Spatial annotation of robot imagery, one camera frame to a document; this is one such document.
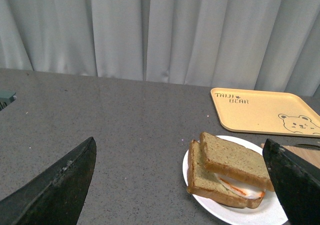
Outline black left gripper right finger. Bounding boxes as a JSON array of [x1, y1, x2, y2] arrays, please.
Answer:
[[262, 138, 320, 225]]

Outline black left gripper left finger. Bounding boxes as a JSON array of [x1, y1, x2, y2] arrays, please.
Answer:
[[0, 137, 97, 225]]

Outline fake fried egg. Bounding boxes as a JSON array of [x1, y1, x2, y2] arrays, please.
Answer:
[[214, 173, 265, 200]]

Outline bread slice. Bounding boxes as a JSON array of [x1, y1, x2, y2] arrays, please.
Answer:
[[187, 140, 264, 209], [199, 132, 275, 192]]

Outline bamboo cutting board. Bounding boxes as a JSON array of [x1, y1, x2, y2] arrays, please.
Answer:
[[273, 145, 320, 170]]

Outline yellow bear tray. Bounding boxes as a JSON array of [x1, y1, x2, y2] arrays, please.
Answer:
[[210, 87, 320, 138]]

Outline green grey device at edge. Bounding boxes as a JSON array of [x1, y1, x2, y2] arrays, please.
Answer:
[[0, 90, 16, 111]]

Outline grey curtain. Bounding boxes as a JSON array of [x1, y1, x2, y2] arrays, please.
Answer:
[[0, 0, 320, 97]]

